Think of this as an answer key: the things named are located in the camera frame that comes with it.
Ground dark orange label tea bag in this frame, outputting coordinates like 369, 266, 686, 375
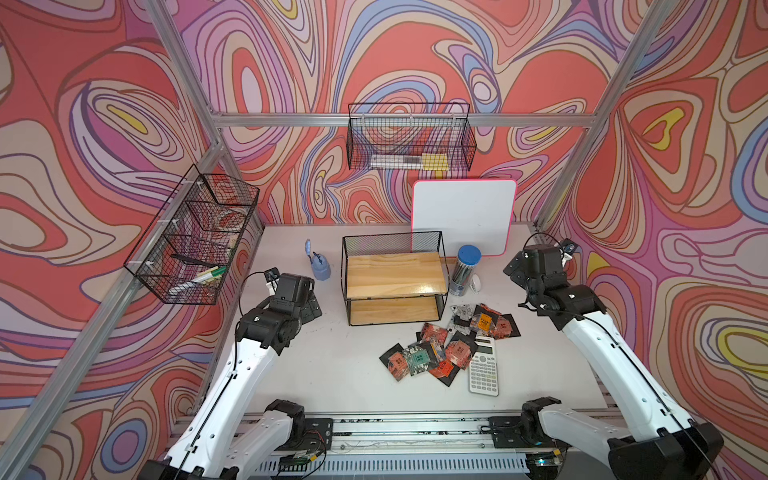
470, 303, 500, 336

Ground white patterned tea bag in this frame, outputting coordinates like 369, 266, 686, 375
451, 304, 475, 328

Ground red tea bag black edge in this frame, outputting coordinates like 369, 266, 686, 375
379, 343, 410, 381

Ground red tea bag shelf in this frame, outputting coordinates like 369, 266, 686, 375
444, 332, 478, 370
417, 323, 449, 346

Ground green tea bag shelf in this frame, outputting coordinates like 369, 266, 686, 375
403, 341, 439, 376

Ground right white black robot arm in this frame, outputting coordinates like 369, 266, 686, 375
504, 242, 724, 479

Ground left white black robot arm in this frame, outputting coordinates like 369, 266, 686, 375
138, 268, 322, 479

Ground blue brush holder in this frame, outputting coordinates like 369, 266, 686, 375
305, 239, 331, 281

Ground white eraser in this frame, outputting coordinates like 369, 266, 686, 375
470, 274, 482, 293

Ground blue lid pen jar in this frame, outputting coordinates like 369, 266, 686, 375
449, 245, 482, 296

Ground green marker in basket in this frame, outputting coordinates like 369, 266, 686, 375
192, 266, 227, 284

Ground white calculator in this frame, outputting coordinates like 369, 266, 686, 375
468, 336, 499, 397

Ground yellow sticky notes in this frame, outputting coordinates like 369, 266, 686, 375
421, 153, 450, 172

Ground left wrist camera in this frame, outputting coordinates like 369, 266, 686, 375
263, 267, 280, 295

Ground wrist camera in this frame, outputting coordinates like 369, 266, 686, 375
263, 267, 280, 295
559, 238, 579, 260

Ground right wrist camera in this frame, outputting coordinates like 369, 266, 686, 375
559, 238, 579, 260

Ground white board pink frame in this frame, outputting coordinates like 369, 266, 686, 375
411, 179, 517, 257

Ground black wire two-tier shelf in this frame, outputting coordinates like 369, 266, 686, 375
340, 231, 449, 327

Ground left wall wire basket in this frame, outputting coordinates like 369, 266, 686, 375
123, 166, 260, 305

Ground wall wire basket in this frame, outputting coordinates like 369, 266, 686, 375
346, 100, 477, 175
123, 166, 260, 305

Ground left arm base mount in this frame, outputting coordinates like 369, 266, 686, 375
276, 417, 334, 453

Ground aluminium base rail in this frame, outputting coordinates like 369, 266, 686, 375
157, 411, 673, 480

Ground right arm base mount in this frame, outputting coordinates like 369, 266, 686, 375
480, 396, 570, 450

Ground back wall wire basket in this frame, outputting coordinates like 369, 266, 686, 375
346, 100, 477, 175

